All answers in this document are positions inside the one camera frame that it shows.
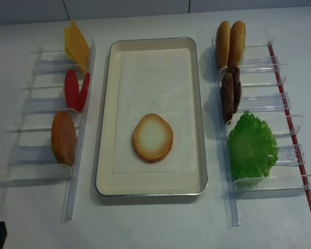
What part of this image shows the green lettuce leaf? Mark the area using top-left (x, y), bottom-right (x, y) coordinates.
top-left (228, 111), bottom-right (278, 180)

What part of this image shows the brown bread slice in rack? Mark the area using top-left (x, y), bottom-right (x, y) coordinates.
top-left (51, 111), bottom-right (77, 167)

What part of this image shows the right red tomato slice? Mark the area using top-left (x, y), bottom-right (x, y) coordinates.
top-left (76, 72), bottom-right (90, 113)

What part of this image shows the red tomato slice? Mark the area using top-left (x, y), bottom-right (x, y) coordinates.
top-left (64, 68), bottom-right (79, 111)
top-left (76, 72), bottom-right (90, 113)

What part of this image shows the left red tomato slice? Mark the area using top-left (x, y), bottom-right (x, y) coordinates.
top-left (64, 68), bottom-right (79, 111)

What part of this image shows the toasted bread slice on tray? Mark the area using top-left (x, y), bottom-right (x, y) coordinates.
top-left (133, 114), bottom-right (174, 163)

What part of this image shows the rear yellow cheese slice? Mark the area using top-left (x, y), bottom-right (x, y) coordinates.
top-left (64, 27), bottom-right (73, 60)

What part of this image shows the yellow cheese slice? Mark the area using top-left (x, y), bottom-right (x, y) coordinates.
top-left (68, 20), bottom-right (90, 75)
top-left (64, 27), bottom-right (73, 60)

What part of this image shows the front yellow cheese slice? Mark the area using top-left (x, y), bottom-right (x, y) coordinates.
top-left (68, 20), bottom-right (90, 75)

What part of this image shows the front brown meat patty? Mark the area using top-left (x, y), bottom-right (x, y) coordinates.
top-left (221, 73), bottom-right (234, 123)

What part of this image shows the brown meat patty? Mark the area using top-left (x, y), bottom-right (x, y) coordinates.
top-left (221, 73), bottom-right (234, 123)
top-left (227, 64), bottom-right (241, 114)

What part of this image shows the rear brown meat patty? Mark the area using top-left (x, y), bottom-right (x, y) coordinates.
top-left (227, 64), bottom-right (241, 114)

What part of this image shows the left clear acrylic rack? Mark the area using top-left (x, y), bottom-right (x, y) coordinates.
top-left (0, 48), bottom-right (89, 221)

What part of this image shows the clear acrylic rack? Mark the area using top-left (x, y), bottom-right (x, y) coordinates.
top-left (213, 32), bottom-right (311, 227)
top-left (0, 48), bottom-right (89, 221)

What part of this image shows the cream metal tray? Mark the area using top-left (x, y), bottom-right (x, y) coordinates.
top-left (95, 37), bottom-right (208, 196)

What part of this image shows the white paper liner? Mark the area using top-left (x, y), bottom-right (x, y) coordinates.
top-left (113, 49), bottom-right (197, 173)

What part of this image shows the right clear acrylic rack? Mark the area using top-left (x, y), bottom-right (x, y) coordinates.
top-left (213, 32), bottom-right (311, 227)

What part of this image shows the left sesame bun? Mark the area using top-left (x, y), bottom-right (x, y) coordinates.
top-left (215, 21), bottom-right (231, 69)

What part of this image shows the sesame bun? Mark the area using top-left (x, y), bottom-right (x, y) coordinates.
top-left (228, 20), bottom-right (246, 65)
top-left (215, 21), bottom-right (231, 69)

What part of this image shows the right sesame bun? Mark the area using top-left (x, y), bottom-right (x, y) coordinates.
top-left (228, 20), bottom-right (246, 65)

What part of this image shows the red plastic strip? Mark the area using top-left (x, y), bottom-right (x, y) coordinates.
top-left (267, 41), bottom-right (311, 215)

